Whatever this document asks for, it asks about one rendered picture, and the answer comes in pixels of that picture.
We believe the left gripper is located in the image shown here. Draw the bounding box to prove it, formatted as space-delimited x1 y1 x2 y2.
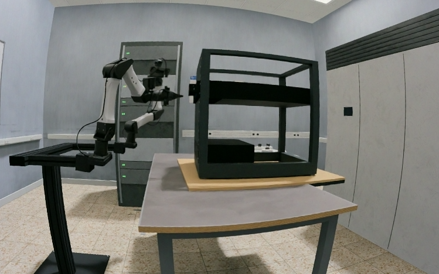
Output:
149 65 170 78

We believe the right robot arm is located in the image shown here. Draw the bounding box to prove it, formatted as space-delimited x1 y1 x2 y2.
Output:
88 59 155 161

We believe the tan flat board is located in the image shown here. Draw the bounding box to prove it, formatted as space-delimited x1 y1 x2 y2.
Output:
178 159 345 191

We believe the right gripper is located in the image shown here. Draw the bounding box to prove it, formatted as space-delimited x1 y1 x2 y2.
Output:
154 85 183 106

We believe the black server rack frame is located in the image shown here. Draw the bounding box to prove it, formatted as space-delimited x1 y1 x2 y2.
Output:
195 49 319 179

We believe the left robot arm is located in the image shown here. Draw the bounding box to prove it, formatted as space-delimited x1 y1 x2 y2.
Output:
124 59 164 146

